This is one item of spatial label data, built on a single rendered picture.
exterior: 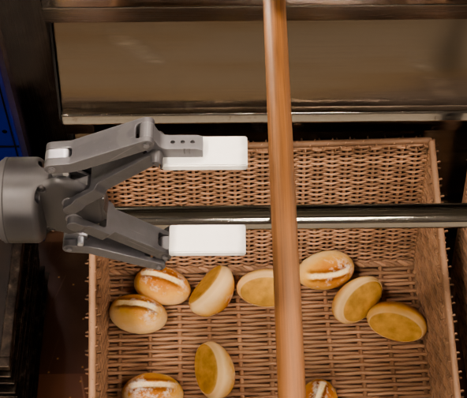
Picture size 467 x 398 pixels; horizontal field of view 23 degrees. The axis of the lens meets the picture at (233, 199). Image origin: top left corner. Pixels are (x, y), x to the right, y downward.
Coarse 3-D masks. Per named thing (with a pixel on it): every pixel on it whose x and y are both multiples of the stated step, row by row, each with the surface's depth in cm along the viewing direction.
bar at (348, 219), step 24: (144, 216) 136; (168, 216) 136; (192, 216) 136; (216, 216) 136; (240, 216) 136; (264, 216) 136; (312, 216) 136; (336, 216) 136; (360, 216) 136; (384, 216) 136; (408, 216) 136; (432, 216) 136; (456, 216) 136
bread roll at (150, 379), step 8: (136, 376) 184; (144, 376) 183; (152, 376) 183; (160, 376) 183; (168, 376) 184; (128, 384) 183; (136, 384) 182; (144, 384) 182; (152, 384) 182; (160, 384) 182; (168, 384) 182; (176, 384) 183; (128, 392) 182; (136, 392) 181; (144, 392) 181; (152, 392) 181; (160, 392) 181; (168, 392) 182; (176, 392) 182
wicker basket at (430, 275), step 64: (128, 192) 187; (192, 192) 188; (256, 192) 188; (384, 192) 189; (192, 256) 198; (256, 256) 198; (384, 256) 199; (192, 320) 194; (256, 320) 194; (320, 320) 194; (448, 320) 173; (192, 384) 188; (256, 384) 188; (384, 384) 187; (448, 384) 173
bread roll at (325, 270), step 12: (324, 252) 195; (336, 252) 195; (312, 264) 193; (324, 264) 193; (336, 264) 193; (348, 264) 194; (300, 276) 194; (312, 276) 193; (324, 276) 192; (336, 276) 193; (348, 276) 194; (312, 288) 195; (324, 288) 195
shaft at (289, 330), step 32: (288, 64) 146; (288, 96) 142; (288, 128) 139; (288, 160) 137; (288, 192) 134; (288, 224) 132; (288, 256) 129; (288, 288) 127; (288, 320) 125; (288, 352) 123; (288, 384) 121
